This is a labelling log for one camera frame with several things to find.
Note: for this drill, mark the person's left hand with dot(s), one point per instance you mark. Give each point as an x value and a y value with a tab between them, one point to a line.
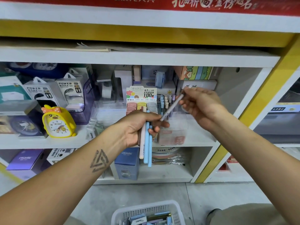
129	131

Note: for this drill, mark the grey sneaker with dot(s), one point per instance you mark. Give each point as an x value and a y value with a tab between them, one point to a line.
212	217

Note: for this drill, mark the tape dispenser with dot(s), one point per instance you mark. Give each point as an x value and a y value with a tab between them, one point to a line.
107	89

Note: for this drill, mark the person's left forearm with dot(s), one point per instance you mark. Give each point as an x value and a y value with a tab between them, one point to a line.
56	187

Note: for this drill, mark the bunch of slim pastel packets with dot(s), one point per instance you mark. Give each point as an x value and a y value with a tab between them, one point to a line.
146	150

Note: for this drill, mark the white shelf with yellow trim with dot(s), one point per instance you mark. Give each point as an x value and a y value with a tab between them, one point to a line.
154	58

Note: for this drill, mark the large white cardboard box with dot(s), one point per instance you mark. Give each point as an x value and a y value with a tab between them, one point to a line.
58	154

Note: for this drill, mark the slim grey lilac packet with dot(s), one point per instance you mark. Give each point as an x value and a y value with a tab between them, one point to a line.
171	107

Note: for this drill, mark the clear plastic tray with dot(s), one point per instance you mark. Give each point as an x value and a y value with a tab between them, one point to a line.
110	114

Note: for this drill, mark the white tall box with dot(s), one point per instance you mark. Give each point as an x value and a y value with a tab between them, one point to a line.
123	79

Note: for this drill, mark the white hanging accessory box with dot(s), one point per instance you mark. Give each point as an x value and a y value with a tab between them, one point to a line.
71	89
41	91

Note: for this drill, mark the white plastic basket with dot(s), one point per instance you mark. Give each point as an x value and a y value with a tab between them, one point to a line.
119	206

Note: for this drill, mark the red white flat box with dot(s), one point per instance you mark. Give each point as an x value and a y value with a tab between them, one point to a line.
230	161

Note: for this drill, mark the red banner strip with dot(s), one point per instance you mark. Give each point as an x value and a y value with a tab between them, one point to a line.
84	2

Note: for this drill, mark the purple translucent container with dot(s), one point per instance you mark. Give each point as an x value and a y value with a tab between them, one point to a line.
88	114

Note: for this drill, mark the person's right forearm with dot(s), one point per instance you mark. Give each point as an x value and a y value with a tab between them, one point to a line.
262	166

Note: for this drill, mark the clear boxed dark clock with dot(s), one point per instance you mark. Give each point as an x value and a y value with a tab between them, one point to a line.
21	120

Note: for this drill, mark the person's right hand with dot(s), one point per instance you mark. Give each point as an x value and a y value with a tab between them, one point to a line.
206	107

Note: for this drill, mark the purple box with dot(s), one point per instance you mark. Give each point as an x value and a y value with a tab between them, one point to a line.
24	161

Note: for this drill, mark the pastel sticky notes pack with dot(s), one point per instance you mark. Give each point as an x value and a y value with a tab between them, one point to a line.
197	73

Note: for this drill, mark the white long box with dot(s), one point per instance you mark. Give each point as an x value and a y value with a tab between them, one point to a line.
197	85

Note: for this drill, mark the grey digital clock box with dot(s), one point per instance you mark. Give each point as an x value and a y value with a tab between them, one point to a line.
153	75

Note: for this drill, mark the yellow alarm clock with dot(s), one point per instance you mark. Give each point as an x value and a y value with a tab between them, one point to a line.
58	123

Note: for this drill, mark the white refill display box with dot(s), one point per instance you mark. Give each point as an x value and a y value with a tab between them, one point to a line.
140	93

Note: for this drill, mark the pile of lead refill packets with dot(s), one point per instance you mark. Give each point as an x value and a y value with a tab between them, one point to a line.
147	218

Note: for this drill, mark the stack of wrapped discs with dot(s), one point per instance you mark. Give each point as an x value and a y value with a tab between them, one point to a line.
164	157

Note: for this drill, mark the flat cardboard sheets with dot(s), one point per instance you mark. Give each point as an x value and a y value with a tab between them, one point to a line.
187	48

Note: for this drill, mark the plastic wrapped items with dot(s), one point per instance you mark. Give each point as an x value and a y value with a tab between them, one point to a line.
289	154

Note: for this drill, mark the small tan alarm clock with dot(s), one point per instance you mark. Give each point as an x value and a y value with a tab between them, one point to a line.
4	126

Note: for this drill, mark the blue small carton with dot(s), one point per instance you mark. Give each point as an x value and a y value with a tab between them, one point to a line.
126	164

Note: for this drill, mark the clear pink label box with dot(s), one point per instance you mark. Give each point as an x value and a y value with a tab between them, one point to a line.
176	136

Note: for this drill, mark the teal white box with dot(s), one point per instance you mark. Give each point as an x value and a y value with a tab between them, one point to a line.
13	90

